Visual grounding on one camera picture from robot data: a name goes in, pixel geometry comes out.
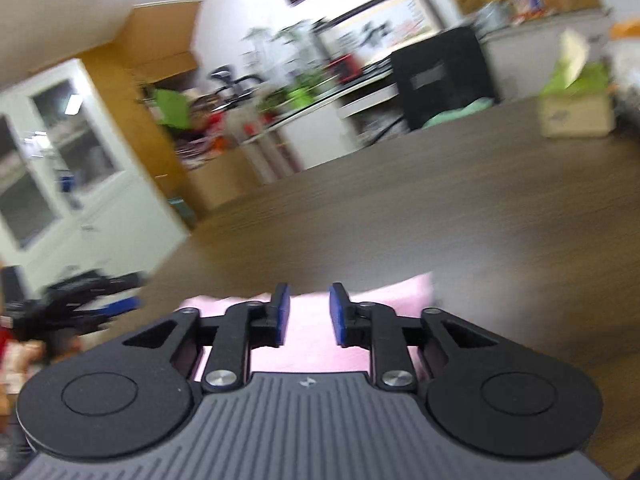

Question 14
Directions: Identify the small potted green plant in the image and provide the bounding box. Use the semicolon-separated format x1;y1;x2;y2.
257;72;326;116

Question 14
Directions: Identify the large brown cardboard box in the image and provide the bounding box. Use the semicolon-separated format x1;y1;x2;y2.
185;147;266;221

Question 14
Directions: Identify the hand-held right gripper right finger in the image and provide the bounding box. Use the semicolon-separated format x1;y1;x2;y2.
328;282;501;393

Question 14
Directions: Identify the green tissue box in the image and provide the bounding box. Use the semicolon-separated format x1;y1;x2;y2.
536;29;617;139

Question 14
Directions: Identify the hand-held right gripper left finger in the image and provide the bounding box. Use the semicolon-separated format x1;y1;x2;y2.
122;282;292;394

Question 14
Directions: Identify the green cardboard box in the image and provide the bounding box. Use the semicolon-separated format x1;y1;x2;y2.
151;87;194;130

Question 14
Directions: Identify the mint green cloth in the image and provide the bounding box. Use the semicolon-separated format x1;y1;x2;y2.
422;97;497;130

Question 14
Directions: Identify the white low cabinet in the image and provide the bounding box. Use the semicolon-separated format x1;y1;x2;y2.
239;67;416;186

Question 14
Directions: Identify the pink towel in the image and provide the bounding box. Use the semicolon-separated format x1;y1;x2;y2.
179;272;437;386

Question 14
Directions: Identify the black office chair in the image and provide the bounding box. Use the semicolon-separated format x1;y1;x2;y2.
389;25;501;133

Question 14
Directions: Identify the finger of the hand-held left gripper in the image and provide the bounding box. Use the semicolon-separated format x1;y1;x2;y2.
72;296;143;333
82;271;149;297

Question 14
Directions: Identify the pile of clutter on shelf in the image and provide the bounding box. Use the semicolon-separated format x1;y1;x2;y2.
172;97;251;168

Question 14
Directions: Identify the white glass door cabinet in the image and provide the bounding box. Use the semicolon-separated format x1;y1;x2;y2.
0;57;194;302

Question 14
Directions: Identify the wooden shelf cabinet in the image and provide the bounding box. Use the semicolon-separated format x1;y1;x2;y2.
80;1;203;231

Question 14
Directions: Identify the framed calligraphy picture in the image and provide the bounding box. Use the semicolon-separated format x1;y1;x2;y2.
316;0;447;63

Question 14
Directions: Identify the tall potted palm plant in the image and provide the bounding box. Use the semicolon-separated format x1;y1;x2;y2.
242;19;328;86

